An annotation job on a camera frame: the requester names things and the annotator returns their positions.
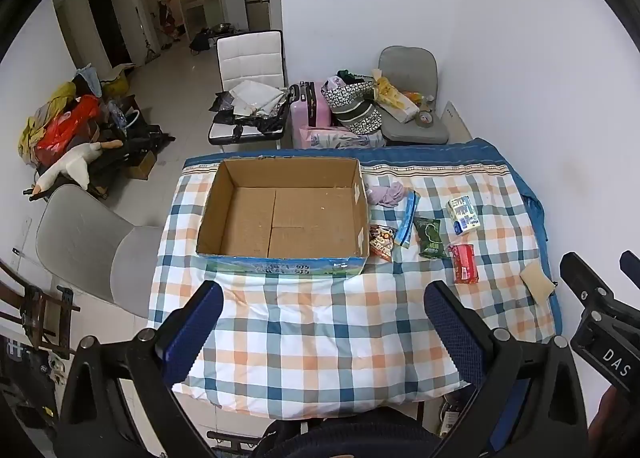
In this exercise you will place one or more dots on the white padded chair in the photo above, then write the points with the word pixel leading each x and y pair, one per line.
pixel 250 55

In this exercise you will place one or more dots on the pink suitcase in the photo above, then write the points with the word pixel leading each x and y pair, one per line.
pixel 310 110

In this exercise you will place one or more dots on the white refrigerator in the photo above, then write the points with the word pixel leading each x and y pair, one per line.
pixel 271 7

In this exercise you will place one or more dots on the grey padded chair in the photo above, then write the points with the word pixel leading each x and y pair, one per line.
pixel 407 62

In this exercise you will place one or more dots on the orange snack packet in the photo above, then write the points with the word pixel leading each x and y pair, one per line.
pixel 382 243

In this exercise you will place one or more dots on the white goose plush toy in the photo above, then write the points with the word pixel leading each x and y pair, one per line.
pixel 72 165

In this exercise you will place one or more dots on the green snack packet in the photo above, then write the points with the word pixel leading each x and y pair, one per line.
pixel 430 238

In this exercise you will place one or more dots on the black and white patterned bag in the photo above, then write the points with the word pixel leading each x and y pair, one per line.
pixel 352 107

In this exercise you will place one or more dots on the small brown cardboard box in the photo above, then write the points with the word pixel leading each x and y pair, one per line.
pixel 142 163

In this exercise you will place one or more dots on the yellow plastic bag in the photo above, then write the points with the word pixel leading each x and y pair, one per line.
pixel 395 97

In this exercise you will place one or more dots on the yellow cloth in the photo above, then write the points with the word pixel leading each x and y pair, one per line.
pixel 35 130

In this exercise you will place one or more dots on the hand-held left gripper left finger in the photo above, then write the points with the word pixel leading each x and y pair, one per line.
pixel 194 335

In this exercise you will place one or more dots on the tape roll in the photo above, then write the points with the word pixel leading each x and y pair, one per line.
pixel 425 118

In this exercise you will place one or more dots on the open cardboard box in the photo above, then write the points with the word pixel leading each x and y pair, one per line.
pixel 285 220

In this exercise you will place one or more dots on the red plastic bag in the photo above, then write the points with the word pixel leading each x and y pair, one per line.
pixel 65 127

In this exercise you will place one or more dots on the lavender cloth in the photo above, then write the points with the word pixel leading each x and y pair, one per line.
pixel 384 195

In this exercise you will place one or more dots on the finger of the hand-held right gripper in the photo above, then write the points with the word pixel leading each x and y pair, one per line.
pixel 582 278
pixel 631 268

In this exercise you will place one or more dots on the silver plastic bags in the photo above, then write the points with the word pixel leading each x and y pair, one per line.
pixel 255 96

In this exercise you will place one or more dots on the plaid blanket with blue border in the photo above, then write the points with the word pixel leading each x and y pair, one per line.
pixel 320 328

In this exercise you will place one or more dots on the grey plastic chair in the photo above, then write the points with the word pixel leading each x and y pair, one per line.
pixel 85 248

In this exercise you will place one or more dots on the black plastic bag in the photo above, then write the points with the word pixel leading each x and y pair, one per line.
pixel 255 123

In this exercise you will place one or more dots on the dark wooden chair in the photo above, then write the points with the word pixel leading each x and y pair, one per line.
pixel 35 310

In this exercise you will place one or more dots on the white and blue tissue pack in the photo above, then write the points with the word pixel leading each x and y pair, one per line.
pixel 463 216

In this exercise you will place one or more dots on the blue zip bag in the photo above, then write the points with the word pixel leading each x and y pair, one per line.
pixel 407 223

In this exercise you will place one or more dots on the pink floral bag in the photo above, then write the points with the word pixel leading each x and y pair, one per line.
pixel 340 138

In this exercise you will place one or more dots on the red packet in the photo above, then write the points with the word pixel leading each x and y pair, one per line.
pixel 464 264

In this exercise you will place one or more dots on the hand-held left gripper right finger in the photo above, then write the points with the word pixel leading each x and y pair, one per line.
pixel 456 335

